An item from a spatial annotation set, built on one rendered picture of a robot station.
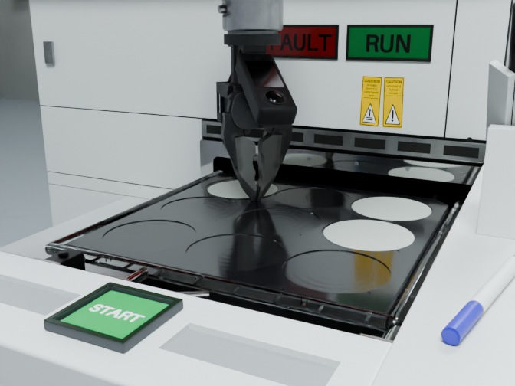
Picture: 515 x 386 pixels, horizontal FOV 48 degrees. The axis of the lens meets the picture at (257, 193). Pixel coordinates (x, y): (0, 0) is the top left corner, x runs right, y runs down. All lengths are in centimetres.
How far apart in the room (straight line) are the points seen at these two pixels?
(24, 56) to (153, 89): 879
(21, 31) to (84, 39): 867
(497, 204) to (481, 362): 19
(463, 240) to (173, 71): 64
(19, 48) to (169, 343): 955
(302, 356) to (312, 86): 61
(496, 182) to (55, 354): 33
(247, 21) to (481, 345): 49
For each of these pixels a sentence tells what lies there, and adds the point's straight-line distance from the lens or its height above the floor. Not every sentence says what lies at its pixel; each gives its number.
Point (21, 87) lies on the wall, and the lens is 990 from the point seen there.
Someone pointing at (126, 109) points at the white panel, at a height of 98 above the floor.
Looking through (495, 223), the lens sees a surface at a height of 98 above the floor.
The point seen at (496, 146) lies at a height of 104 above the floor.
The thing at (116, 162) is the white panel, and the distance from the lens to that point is 109.
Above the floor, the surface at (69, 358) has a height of 96.
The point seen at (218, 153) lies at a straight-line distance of 95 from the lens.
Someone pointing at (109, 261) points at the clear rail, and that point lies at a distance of 59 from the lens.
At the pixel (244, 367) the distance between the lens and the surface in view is 31.
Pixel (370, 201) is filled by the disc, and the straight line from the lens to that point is 77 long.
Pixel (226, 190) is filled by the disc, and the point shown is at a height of 90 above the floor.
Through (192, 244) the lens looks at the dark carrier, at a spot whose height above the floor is 90.
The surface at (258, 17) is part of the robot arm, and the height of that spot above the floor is 113.
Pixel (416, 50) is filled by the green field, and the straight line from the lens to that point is 82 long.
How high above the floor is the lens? 112
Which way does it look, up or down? 16 degrees down
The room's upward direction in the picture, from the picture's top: straight up
